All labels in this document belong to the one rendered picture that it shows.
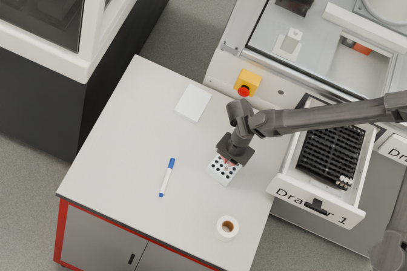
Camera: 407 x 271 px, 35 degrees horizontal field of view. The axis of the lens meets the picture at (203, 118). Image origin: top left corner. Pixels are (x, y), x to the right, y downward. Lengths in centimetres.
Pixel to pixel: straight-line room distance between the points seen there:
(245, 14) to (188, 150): 48
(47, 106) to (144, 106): 47
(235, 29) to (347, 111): 49
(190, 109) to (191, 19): 131
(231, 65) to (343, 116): 56
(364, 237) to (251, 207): 87
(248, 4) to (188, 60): 135
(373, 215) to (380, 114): 102
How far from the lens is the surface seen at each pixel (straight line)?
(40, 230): 271
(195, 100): 215
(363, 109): 167
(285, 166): 198
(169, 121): 210
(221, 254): 195
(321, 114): 170
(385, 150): 222
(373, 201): 254
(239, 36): 200
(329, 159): 204
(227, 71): 214
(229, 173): 202
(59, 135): 259
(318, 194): 194
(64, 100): 235
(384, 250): 153
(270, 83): 212
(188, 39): 329
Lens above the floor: 254
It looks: 57 degrees down
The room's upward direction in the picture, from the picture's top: 25 degrees clockwise
